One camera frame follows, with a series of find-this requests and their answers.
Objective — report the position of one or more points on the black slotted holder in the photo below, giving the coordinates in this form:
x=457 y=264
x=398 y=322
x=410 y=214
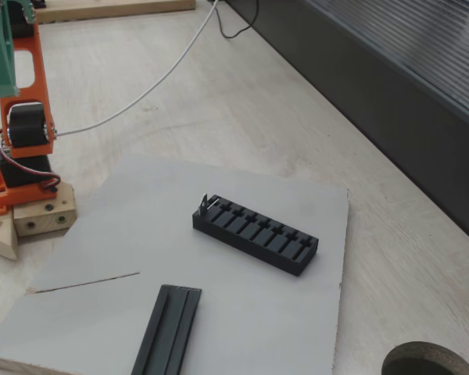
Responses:
x=238 y=244

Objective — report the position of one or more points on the black aluminium profile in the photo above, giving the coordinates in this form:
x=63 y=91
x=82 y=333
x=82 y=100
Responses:
x=168 y=332

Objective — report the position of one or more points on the wooden base beam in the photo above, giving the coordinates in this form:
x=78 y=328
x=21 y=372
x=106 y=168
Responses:
x=43 y=218

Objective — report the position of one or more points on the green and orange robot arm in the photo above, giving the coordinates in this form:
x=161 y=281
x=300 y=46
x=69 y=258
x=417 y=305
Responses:
x=37 y=97

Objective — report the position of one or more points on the grey plywood board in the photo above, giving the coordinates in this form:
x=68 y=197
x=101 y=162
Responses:
x=140 y=234

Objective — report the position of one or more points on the thin silver metal tool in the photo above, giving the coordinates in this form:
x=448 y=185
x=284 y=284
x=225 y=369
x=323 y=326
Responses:
x=204 y=205

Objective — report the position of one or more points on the wooden wedge block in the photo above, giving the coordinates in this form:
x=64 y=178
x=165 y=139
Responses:
x=0 y=238

